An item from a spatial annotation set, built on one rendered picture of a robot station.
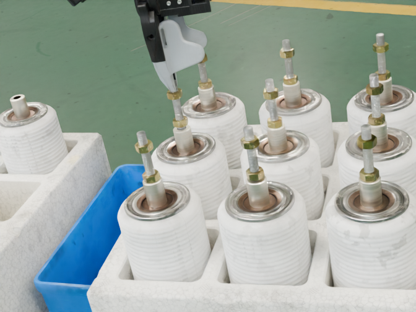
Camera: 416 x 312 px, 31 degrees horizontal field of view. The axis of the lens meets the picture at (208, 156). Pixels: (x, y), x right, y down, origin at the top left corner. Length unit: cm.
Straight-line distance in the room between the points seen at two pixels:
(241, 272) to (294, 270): 6
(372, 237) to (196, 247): 20
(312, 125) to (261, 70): 79
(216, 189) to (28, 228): 27
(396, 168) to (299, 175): 11
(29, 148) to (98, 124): 55
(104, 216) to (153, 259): 34
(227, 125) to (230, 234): 25
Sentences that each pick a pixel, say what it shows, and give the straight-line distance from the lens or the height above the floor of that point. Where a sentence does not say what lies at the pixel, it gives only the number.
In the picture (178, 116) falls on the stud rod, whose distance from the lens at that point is 91.
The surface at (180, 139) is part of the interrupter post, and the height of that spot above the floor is 27.
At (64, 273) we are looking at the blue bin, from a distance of 107.
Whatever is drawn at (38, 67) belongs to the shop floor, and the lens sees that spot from 208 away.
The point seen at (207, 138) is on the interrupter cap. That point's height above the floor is 25.
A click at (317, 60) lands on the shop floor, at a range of 177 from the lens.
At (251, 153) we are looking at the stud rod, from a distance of 77.
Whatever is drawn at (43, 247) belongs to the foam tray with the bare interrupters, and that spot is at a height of 12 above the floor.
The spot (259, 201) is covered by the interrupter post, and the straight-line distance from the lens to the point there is 79.
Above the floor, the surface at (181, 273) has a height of 18.
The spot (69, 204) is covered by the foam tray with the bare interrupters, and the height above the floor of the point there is 13.
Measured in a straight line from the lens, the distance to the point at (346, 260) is 79.
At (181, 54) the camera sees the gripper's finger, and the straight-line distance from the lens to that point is 86.
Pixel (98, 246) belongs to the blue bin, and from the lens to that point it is 115.
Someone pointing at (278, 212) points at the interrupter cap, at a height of 25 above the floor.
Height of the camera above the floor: 69
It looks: 29 degrees down
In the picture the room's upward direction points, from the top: 11 degrees counter-clockwise
